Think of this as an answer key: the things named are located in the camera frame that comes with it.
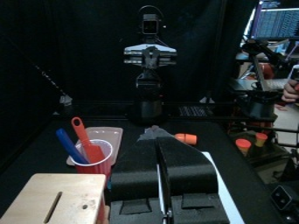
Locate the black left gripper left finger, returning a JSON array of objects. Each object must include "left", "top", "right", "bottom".
[{"left": 107, "top": 125, "right": 166, "bottom": 224}]

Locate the black camera cable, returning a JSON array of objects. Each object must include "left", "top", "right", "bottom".
[{"left": 137, "top": 4, "right": 166, "bottom": 19}]

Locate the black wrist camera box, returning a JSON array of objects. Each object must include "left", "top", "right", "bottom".
[{"left": 139, "top": 12, "right": 163, "bottom": 37}]

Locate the light wooden box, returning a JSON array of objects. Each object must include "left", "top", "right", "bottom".
[{"left": 0, "top": 172, "right": 109, "bottom": 224}]

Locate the red toy spatula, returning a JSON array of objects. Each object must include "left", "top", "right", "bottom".
[{"left": 70, "top": 116, "right": 107, "bottom": 165}]

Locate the orange capped yellow bottle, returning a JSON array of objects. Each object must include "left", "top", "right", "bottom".
[
  {"left": 254, "top": 132, "right": 270, "bottom": 148},
  {"left": 235, "top": 137, "right": 254, "bottom": 156}
]

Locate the black diagonal frame rod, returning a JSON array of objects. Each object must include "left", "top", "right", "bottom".
[{"left": 32, "top": 62, "right": 75, "bottom": 107}]

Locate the person's hand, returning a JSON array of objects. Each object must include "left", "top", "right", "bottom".
[{"left": 281, "top": 78, "right": 299, "bottom": 103}]

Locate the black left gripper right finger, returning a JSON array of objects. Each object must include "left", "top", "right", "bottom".
[{"left": 154, "top": 125, "right": 231, "bottom": 224}]

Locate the white paper sheet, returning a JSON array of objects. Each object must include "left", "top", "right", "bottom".
[{"left": 201, "top": 150, "right": 249, "bottom": 224}]

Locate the red plastic cup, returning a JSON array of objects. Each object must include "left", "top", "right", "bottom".
[{"left": 70, "top": 138, "right": 115, "bottom": 187}]

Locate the blue toy utensil handle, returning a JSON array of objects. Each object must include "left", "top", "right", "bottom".
[{"left": 55, "top": 128, "right": 91, "bottom": 165}]

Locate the small black camera device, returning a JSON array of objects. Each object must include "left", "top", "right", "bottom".
[{"left": 270, "top": 184, "right": 299, "bottom": 213}]

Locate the small orange block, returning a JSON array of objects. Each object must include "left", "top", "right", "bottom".
[{"left": 174, "top": 132, "right": 199, "bottom": 146}]

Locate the computer monitor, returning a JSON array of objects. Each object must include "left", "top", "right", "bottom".
[{"left": 250, "top": 6, "right": 299, "bottom": 41}]

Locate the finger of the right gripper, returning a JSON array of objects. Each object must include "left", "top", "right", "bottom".
[
  {"left": 142, "top": 46, "right": 153, "bottom": 70},
  {"left": 151, "top": 46, "right": 162, "bottom": 70}
]

